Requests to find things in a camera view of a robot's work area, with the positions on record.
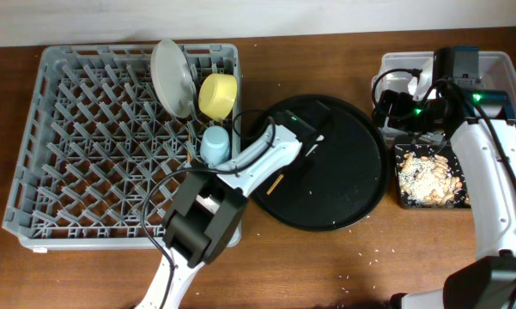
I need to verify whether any peanut shells and rice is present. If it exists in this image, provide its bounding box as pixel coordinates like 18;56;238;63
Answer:
397;143;471;207

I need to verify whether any blue plastic cup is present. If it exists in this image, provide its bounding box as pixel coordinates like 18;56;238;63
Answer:
200;125;230;166

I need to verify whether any yellow bowl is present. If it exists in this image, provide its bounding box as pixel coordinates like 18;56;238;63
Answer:
198;73;238;122

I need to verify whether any wooden chopstick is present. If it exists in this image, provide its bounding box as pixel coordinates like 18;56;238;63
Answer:
185;132;192;164
266;173;284;196

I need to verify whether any grey plate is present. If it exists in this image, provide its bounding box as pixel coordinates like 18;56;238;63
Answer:
150;39;194;118

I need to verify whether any white tissue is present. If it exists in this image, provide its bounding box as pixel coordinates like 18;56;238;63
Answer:
407;64;433;100

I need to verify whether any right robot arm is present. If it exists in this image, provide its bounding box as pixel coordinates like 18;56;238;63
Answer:
391;80;516;308

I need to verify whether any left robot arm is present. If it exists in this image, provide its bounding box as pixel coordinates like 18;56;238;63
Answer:
139;111;332;308

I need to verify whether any grey dishwasher rack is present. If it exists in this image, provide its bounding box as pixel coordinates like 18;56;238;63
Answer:
1;42;243;251

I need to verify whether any clear plastic bin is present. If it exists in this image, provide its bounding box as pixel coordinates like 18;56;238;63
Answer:
372;51;516;138

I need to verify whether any round black tray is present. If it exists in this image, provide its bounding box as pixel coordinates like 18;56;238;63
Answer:
250;94;392;232

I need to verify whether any black rectangular tray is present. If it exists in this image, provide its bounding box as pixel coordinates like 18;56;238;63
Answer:
392;134;473;210

